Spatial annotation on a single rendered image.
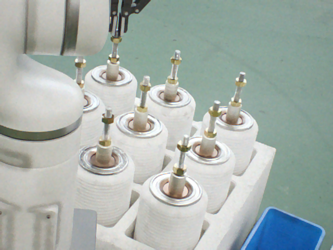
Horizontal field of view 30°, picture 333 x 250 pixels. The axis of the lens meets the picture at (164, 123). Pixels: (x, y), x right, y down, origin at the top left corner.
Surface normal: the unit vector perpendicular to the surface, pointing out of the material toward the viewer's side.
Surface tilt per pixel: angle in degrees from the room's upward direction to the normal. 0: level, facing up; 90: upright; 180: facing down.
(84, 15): 82
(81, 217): 0
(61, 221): 90
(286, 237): 90
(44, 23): 90
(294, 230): 88
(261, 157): 0
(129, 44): 0
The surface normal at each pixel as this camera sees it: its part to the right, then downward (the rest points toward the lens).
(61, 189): 0.77, 0.43
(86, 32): 0.29, 0.62
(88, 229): 0.14, -0.84
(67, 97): 0.48, -0.66
